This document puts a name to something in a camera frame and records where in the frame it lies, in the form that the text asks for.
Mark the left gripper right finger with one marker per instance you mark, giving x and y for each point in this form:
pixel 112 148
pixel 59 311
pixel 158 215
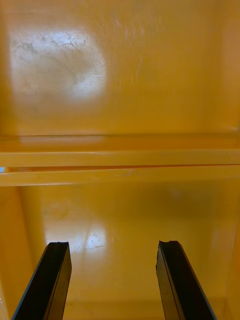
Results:
pixel 182 287

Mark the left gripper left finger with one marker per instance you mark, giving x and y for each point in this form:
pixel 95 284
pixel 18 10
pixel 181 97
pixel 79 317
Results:
pixel 47 287

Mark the large yellow-orange plastic bin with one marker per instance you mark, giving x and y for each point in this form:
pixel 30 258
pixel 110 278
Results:
pixel 150 87

